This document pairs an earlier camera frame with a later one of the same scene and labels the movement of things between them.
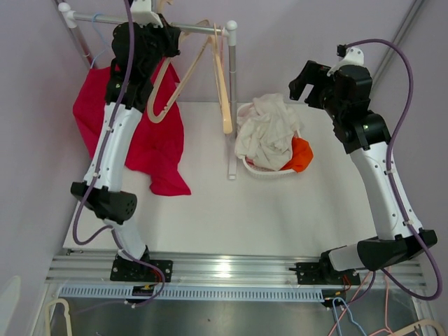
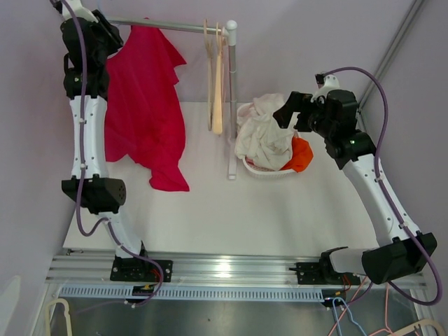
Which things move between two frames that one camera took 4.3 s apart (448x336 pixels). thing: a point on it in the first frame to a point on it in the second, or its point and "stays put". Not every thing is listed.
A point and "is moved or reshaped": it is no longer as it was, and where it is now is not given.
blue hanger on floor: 351,314 stays put
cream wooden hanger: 222,85 is moved or reshaped
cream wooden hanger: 182,36 to 210,71
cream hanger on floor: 419,325 stays put
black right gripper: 312,73 to 295,103
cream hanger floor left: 66,313 stays put
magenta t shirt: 155,148 stays put
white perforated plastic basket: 261,172 stays put
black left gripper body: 160,45 to 108,40
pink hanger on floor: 386,327 stays put
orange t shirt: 302,155 stays put
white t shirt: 265,131 stays put
